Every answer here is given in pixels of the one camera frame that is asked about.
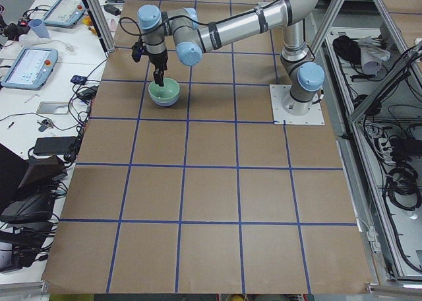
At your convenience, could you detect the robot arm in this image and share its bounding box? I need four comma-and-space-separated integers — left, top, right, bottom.
132, 0, 324, 106

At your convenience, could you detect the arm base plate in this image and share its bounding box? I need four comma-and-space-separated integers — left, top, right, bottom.
269, 84, 325, 125

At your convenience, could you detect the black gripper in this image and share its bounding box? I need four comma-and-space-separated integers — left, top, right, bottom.
148, 49, 168, 87

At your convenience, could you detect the light blue plastic cup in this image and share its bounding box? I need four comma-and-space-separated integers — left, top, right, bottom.
28, 18, 50, 38

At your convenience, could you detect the teach pendant near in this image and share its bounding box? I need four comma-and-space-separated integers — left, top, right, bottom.
1, 47, 59, 90

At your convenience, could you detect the teach pendant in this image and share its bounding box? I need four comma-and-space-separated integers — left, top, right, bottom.
1, 47, 59, 90
42, 0, 86, 28

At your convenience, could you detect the blue bowl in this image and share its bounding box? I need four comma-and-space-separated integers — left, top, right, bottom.
151, 95, 179, 107

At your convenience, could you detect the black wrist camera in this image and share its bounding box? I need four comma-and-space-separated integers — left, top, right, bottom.
131, 40, 144, 63

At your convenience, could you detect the green bowl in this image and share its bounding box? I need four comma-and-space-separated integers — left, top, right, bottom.
148, 77, 180, 98

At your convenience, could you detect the aluminium frame post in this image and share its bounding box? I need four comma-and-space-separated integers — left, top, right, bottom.
82, 0, 115, 53

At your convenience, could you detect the black power adapter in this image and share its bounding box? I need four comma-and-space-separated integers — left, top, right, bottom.
104, 5, 121, 16

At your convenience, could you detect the teach pendant far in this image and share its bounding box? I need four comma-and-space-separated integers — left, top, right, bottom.
42, 0, 86, 28

